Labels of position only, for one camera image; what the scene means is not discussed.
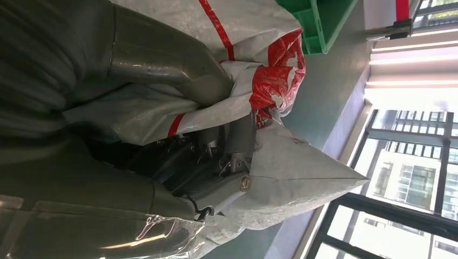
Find metal bracket with red post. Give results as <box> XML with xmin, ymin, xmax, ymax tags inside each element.
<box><xmin>365</xmin><ymin>0</ymin><xmax>414</xmax><ymax>43</ymax></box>

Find black window frame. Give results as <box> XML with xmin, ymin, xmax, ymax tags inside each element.
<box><xmin>306</xmin><ymin>108</ymin><xmax>458</xmax><ymax>259</ymax></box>

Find green plastic crate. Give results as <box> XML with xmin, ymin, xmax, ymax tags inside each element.
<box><xmin>275</xmin><ymin>0</ymin><xmax>359</xmax><ymax>56</ymax></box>

